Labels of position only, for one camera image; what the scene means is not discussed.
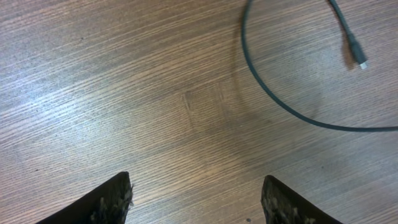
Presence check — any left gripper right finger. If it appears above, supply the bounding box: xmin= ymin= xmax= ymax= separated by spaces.
xmin=261 ymin=175 xmax=342 ymax=224

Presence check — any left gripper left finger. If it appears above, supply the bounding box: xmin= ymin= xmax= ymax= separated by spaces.
xmin=39 ymin=171 xmax=133 ymax=224

